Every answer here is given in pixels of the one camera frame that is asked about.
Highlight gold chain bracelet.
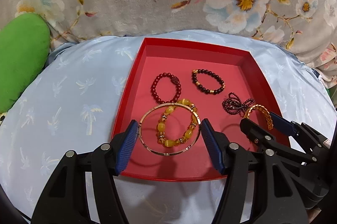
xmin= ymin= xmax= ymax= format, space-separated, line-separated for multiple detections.
xmin=243 ymin=104 xmax=274 ymax=131

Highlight red tray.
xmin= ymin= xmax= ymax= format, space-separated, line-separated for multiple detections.
xmin=110 ymin=37 xmax=291 ymax=182

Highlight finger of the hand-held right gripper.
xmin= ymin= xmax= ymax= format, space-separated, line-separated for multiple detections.
xmin=239 ymin=119 xmax=320 ymax=164
xmin=270 ymin=112 xmax=327 ymax=145

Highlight dark red bead bracelet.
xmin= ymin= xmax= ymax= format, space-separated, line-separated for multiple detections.
xmin=151 ymin=73 xmax=183 ymax=104

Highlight thin gold bangle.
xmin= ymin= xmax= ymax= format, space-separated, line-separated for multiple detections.
xmin=139 ymin=102 xmax=202 ymax=156

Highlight dark bead bracelet gold accents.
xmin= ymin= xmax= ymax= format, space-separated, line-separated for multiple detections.
xmin=191 ymin=69 xmax=226 ymax=95

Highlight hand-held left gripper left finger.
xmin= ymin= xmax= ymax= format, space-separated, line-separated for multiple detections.
xmin=32 ymin=120 xmax=139 ymax=224

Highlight yellow cat-eye stone bracelet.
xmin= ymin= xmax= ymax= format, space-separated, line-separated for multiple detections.
xmin=156 ymin=98 xmax=198 ymax=146

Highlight light blue palm print cloth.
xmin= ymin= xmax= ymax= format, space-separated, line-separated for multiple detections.
xmin=0 ymin=29 xmax=337 ymax=224

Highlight green pillow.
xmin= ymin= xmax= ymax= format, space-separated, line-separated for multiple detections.
xmin=0 ymin=14 xmax=51 ymax=112

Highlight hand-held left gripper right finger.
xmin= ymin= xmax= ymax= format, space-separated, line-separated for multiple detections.
xmin=201 ymin=119 xmax=308 ymax=224

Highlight garnet small bead strand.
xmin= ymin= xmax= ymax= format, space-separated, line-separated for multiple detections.
xmin=222 ymin=92 xmax=254 ymax=117

